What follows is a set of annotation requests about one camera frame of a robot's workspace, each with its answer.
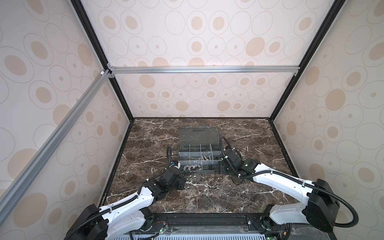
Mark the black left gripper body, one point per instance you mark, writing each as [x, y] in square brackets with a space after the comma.
[178, 184]

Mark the black corner frame post left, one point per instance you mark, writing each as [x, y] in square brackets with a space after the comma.
[94, 40]

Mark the pile of screws and nuts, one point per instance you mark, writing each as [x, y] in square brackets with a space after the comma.
[191, 182]

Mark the black corner frame post right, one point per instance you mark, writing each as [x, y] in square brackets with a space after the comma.
[313, 47]

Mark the clear plastic compartment box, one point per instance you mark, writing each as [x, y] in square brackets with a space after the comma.
[199, 150]

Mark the silver aluminium crossbar rear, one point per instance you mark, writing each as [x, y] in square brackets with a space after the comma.
[205, 70]

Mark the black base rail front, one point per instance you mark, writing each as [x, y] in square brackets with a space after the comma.
[239, 226]

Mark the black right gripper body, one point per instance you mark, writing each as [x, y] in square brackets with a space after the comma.
[229, 172]

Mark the black corner frame post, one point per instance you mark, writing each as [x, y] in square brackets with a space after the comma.
[94, 40]
[313, 47]

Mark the silver aluminium rail left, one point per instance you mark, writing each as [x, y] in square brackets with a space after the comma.
[34, 167]

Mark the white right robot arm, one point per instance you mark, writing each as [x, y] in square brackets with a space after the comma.
[315, 204]

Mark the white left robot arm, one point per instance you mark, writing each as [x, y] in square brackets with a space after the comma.
[128, 214]

